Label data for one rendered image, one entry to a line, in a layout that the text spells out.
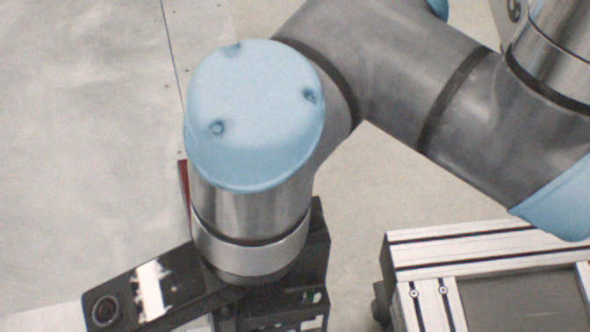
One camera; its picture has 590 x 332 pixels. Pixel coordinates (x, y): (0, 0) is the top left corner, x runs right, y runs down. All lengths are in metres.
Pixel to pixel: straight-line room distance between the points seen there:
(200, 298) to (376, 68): 0.20
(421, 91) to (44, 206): 0.55
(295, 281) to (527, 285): 1.03
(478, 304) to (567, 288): 0.14
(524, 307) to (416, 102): 1.13
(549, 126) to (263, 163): 0.15
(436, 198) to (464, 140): 1.43
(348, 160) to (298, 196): 1.44
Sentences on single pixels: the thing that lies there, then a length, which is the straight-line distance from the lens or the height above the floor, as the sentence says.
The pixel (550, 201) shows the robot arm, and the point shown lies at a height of 1.22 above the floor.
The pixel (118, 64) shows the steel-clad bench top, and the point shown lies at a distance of 1.20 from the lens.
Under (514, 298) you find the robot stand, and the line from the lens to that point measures 1.76.
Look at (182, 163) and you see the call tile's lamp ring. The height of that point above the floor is 0.82.
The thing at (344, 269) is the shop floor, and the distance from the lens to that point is 1.97.
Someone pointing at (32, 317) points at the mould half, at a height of 0.88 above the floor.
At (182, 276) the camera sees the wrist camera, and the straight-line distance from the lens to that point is 0.76.
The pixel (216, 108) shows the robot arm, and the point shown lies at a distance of 0.59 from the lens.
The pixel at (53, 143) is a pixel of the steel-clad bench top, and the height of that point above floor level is 0.80.
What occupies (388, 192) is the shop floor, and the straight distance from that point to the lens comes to 2.06.
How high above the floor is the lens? 1.75
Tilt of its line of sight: 57 degrees down
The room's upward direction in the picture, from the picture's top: 5 degrees clockwise
